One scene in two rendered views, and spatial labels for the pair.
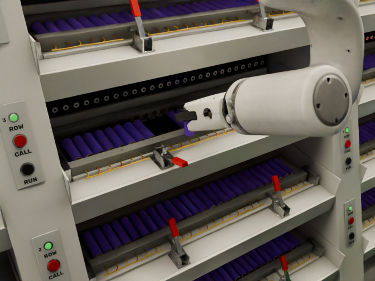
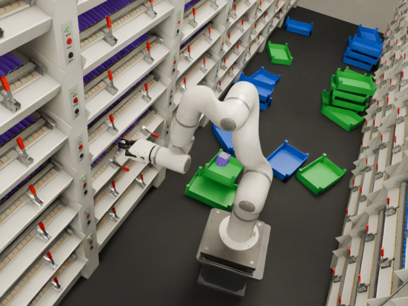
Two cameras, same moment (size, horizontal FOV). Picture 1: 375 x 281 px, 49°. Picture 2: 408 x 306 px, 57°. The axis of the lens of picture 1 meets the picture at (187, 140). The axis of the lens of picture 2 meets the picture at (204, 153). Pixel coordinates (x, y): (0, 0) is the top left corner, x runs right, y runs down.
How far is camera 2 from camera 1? 1.24 m
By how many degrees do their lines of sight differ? 46
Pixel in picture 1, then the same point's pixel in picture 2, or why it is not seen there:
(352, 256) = not seen: hidden behind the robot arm
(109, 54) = (104, 139)
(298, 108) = (180, 170)
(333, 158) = (162, 133)
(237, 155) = not seen: hidden behind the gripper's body
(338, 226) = not seen: hidden behind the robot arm
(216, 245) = (124, 183)
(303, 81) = (181, 163)
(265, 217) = (138, 165)
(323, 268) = (153, 172)
